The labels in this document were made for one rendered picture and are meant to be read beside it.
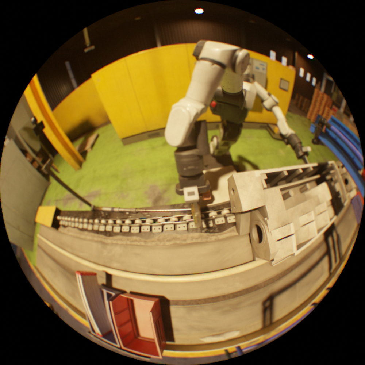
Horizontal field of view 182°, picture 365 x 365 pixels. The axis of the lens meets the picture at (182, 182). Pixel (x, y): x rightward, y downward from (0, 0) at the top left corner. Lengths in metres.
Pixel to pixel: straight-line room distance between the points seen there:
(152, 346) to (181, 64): 2.88
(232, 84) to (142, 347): 1.15
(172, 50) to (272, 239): 2.40
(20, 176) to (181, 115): 5.30
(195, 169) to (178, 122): 0.14
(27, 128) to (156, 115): 6.60
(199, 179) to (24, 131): 7.34
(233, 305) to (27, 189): 5.51
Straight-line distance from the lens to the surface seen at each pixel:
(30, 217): 5.32
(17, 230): 5.25
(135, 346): 0.79
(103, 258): 0.78
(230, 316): 0.70
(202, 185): 0.38
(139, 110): 2.41
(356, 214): 2.11
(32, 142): 7.58
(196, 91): 0.29
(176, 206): 0.60
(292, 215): 0.57
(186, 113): 0.27
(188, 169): 0.33
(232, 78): 0.42
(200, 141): 0.31
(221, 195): 0.59
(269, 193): 0.49
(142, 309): 0.71
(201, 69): 0.29
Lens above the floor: 1.31
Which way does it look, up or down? 55 degrees down
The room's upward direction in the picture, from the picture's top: 12 degrees counter-clockwise
